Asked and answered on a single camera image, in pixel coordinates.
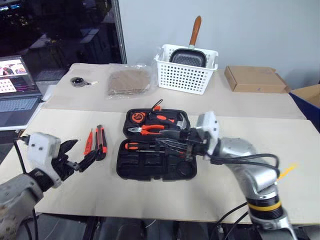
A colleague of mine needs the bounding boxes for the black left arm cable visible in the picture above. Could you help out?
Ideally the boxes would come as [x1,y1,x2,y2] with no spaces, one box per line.
[13,134,40,240]

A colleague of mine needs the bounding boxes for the square pan with wooden handle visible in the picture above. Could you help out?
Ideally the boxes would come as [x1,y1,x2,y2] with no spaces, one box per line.
[169,15,208,68]

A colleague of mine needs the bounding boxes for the plastic bag with brown cloth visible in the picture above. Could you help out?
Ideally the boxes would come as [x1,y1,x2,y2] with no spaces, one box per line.
[104,63,153,100]

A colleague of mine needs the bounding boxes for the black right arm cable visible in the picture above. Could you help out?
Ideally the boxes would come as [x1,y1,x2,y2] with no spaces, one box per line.
[204,152,281,240]

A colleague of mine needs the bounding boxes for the grey metal window pillar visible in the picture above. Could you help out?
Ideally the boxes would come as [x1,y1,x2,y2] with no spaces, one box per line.
[111,0,128,65]

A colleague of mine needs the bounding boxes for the white perforated plastic basket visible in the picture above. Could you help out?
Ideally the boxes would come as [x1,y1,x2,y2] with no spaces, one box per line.
[154,44,220,96]

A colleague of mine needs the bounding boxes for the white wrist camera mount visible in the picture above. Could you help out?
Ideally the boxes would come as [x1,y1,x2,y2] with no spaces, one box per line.
[195,111,221,156]
[26,132,63,188]

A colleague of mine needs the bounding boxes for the orange black handled screwdriver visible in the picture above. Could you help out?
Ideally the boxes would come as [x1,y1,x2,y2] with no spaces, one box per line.
[124,146,166,153]
[124,141,161,148]

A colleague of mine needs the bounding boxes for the yellow tape band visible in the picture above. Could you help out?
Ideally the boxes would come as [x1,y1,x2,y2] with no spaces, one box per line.
[248,162,300,213]

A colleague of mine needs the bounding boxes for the black cord loop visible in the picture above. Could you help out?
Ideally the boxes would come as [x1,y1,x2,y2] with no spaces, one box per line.
[149,99,165,112]

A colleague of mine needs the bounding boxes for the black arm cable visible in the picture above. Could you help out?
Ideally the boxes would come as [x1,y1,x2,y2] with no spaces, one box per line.
[13,134,40,240]
[204,152,281,240]

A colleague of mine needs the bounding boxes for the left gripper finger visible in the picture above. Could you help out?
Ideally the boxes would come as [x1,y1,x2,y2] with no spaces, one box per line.
[72,147,99,173]
[59,139,80,158]

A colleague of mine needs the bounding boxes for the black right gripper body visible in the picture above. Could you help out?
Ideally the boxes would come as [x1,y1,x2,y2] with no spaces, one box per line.
[179,127,210,161]

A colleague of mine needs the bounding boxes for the orange black tape measure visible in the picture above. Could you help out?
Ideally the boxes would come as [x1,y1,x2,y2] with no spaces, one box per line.
[131,111,148,124]

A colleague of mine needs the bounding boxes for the orange black utility knife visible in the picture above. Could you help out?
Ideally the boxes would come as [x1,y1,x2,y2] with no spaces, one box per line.
[94,124,109,161]

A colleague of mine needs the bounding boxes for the flat brown cardboard box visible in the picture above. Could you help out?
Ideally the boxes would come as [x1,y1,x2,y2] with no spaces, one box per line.
[224,65,292,94]

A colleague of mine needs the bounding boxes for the silver claw hammer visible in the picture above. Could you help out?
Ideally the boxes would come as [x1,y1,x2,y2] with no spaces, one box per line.
[174,113,190,131]

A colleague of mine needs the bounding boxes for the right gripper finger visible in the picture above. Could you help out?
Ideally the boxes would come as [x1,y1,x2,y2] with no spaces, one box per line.
[158,129,187,141]
[155,138,191,157]

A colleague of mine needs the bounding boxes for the black plastic tool case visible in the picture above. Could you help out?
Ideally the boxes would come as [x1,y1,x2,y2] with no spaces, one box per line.
[116,107,198,183]

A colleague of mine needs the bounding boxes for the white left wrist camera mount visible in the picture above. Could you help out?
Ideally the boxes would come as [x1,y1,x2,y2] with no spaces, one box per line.
[26,132,63,188]

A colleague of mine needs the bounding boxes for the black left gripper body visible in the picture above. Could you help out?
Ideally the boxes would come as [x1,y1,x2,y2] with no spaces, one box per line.
[51,147,81,182]

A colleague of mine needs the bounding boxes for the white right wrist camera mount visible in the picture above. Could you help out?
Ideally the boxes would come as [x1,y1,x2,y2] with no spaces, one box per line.
[195,111,221,156]

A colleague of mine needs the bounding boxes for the orange handled pliers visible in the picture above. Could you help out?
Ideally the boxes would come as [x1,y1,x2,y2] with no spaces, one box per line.
[127,124,166,137]

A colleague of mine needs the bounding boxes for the blue open cardboard box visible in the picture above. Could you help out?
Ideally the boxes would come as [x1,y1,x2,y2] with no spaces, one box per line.
[289,84,320,123]

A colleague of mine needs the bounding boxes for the open grey laptop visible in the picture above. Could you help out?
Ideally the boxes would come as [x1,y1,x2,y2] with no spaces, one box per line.
[0,54,44,131]

